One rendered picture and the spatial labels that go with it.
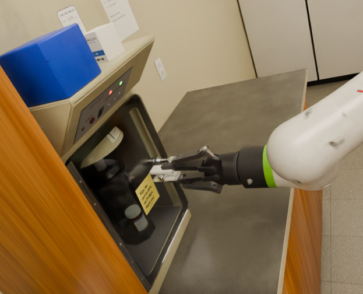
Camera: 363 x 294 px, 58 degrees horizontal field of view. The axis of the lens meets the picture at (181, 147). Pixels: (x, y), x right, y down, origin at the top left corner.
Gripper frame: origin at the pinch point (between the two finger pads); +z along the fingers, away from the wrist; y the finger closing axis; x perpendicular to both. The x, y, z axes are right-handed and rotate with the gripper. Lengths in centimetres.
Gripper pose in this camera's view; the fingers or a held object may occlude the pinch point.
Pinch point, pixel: (165, 172)
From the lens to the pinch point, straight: 82.8
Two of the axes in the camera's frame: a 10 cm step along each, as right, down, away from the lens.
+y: -3.4, -8.1, -4.8
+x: -3.4, 5.8, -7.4
